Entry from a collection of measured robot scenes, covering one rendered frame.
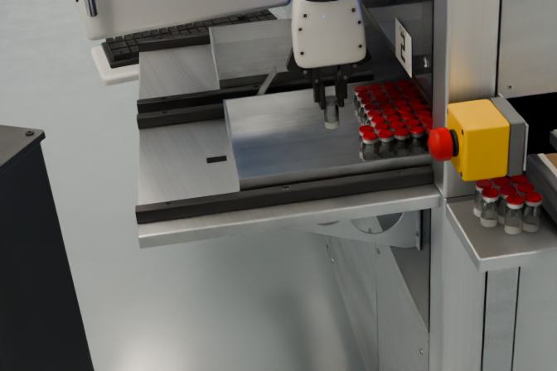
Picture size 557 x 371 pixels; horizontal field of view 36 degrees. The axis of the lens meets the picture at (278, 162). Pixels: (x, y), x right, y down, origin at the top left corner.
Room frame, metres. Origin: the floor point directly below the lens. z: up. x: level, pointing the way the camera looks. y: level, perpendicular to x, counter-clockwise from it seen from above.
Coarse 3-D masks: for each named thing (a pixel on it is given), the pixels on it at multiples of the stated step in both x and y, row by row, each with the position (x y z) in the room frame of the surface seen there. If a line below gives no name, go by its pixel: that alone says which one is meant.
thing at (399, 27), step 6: (396, 18) 1.18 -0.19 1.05; (396, 24) 1.18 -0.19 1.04; (396, 30) 1.18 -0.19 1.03; (402, 30) 1.15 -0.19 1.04; (396, 36) 1.18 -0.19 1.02; (408, 36) 1.12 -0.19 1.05; (396, 42) 1.18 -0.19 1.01; (402, 42) 1.15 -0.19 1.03; (408, 42) 1.12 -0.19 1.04; (396, 48) 1.18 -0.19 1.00; (408, 48) 1.12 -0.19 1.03; (396, 54) 1.18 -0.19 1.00; (402, 54) 1.15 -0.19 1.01; (408, 54) 1.12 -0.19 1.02; (402, 60) 1.15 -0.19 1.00; (408, 60) 1.12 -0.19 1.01; (408, 66) 1.12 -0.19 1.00; (408, 72) 1.12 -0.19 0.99
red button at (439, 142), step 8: (440, 128) 0.90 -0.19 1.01; (432, 136) 0.89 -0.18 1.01; (440, 136) 0.88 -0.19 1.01; (448, 136) 0.88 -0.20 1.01; (432, 144) 0.89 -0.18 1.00; (440, 144) 0.88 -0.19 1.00; (448, 144) 0.88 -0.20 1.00; (432, 152) 0.89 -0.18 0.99; (440, 152) 0.87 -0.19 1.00; (448, 152) 0.87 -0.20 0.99; (440, 160) 0.88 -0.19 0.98; (448, 160) 0.88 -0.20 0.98
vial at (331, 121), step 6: (336, 102) 1.14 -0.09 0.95; (330, 108) 1.14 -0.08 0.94; (336, 108) 1.14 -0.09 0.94; (324, 114) 1.14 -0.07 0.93; (330, 114) 1.14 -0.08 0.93; (336, 114) 1.14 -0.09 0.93; (324, 120) 1.15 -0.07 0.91; (330, 120) 1.14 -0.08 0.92; (336, 120) 1.14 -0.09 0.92; (330, 126) 1.14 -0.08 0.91; (336, 126) 1.14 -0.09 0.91
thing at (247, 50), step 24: (240, 24) 1.59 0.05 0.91; (264, 24) 1.59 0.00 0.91; (288, 24) 1.60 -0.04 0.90; (216, 48) 1.56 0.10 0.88; (240, 48) 1.55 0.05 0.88; (264, 48) 1.54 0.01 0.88; (288, 48) 1.53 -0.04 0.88; (384, 48) 1.49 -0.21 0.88; (216, 72) 1.40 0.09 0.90; (240, 72) 1.43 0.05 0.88; (264, 72) 1.42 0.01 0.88; (288, 72) 1.34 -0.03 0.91; (336, 72) 1.35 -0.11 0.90; (384, 72) 1.36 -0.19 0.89
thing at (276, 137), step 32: (256, 96) 1.25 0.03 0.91; (288, 96) 1.26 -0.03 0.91; (352, 96) 1.27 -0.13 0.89; (256, 128) 1.20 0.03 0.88; (288, 128) 1.19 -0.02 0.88; (320, 128) 1.18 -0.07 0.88; (352, 128) 1.17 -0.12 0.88; (256, 160) 1.10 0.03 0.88; (288, 160) 1.09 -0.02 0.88; (320, 160) 1.08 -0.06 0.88; (352, 160) 1.08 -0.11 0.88; (384, 160) 1.01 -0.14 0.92; (416, 160) 1.01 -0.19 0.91
